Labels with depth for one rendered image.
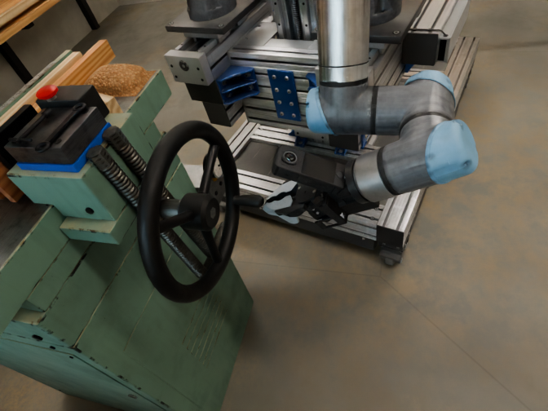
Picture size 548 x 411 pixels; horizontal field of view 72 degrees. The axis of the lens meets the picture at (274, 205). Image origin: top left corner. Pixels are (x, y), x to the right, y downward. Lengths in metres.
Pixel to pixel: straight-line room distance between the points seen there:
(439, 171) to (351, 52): 0.21
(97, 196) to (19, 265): 0.14
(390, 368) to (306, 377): 0.26
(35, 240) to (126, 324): 0.27
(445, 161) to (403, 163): 0.05
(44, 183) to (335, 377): 1.00
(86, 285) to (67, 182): 0.21
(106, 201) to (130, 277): 0.25
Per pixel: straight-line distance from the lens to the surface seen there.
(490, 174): 1.81
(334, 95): 0.59
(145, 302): 0.84
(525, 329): 1.43
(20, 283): 0.62
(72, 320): 0.70
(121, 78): 0.81
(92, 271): 0.71
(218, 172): 0.92
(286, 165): 0.56
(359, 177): 0.56
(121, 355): 0.82
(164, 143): 0.53
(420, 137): 0.53
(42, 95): 0.62
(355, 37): 0.58
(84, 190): 0.56
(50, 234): 0.64
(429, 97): 0.59
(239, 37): 1.31
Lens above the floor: 1.24
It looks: 47 degrees down
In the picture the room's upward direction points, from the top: 17 degrees counter-clockwise
